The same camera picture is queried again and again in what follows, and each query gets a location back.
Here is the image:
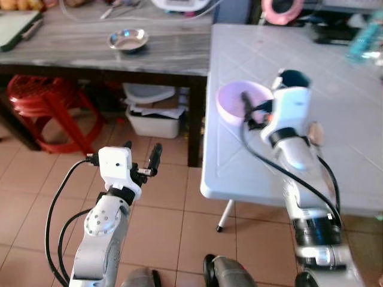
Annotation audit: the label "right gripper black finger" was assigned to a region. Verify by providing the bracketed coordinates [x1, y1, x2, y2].
[240, 91, 256, 120]
[277, 69, 311, 91]

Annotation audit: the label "pink plastic bowl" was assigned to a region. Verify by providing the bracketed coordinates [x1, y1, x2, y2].
[215, 81, 276, 127]

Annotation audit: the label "white plastic bin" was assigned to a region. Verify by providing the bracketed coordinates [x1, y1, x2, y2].
[123, 83, 184, 139]

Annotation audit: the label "black flat object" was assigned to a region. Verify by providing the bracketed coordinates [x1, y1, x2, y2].
[310, 23, 361, 46]

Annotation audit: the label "pink round object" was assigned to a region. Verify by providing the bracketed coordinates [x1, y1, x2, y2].
[262, 0, 305, 26]

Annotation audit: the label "clear blue water bottle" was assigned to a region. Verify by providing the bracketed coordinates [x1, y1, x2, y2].
[347, 11, 383, 64]

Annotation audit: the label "white metal table leg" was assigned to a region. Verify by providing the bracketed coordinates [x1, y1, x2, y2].
[216, 200, 236, 233]

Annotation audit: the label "red plastic stool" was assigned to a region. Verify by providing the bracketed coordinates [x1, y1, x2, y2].
[6, 75, 106, 155]

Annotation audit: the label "grey left robot leg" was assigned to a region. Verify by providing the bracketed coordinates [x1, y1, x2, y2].
[120, 267, 162, 287]

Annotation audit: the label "grey robot leg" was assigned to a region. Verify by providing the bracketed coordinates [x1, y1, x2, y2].
[120, 267, 162, 287]
[203, 254, 259, 287]

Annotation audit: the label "small steel bowl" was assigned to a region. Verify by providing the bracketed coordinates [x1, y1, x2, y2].
[108, 28, 149, 54]

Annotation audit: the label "white appliance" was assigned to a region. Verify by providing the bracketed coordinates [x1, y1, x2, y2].
[150, 0, 208, 14]

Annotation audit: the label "grey right robot leg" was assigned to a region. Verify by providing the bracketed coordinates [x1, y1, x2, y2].
[203, 254, 259, 287]

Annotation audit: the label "metal utensils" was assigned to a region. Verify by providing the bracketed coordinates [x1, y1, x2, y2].
[99, 2, 142, 20]

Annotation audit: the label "green cutting board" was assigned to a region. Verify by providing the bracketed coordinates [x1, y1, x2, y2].
[0, 11, 44, 52]

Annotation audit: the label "yellow fruit pile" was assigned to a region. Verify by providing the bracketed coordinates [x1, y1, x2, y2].
[0, 0, 46, 13]

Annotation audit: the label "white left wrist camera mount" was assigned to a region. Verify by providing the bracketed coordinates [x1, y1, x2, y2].
[98, 145, 142, 198]

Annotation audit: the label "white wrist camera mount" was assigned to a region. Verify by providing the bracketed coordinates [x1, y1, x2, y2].
[98, 145, 142, 198]
[263, 86, 312, 143]

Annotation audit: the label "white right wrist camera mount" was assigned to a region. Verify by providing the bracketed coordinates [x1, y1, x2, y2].
[263, 86, 312, 143]

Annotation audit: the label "dark wooden table frame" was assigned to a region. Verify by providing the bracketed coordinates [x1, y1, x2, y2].
[0, 62, 208, 169]

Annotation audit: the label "long black right arm cable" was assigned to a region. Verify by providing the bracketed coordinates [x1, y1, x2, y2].
[239, 117, 344, 230]

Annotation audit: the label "long black arm cable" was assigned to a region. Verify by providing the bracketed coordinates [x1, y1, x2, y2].
[44, 157, 100, 287]
[239, 117, 344, 230]

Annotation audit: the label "short black right arm cable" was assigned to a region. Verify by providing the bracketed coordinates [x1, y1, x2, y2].
[316, 157, 343, 228]

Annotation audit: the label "short black arm cable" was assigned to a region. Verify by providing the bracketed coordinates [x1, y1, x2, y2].
[316, 157, 343, 228]
[57, 209, 92, 283]

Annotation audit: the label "long black left arm cable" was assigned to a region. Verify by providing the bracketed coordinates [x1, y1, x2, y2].
[44, 157, 100, 287]

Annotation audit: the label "short black left arm cable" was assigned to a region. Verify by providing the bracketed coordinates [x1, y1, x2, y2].
[57, 209, 92, 283]

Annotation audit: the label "thin white cable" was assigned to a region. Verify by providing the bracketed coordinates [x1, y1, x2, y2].
[59, 0, 223, 25]

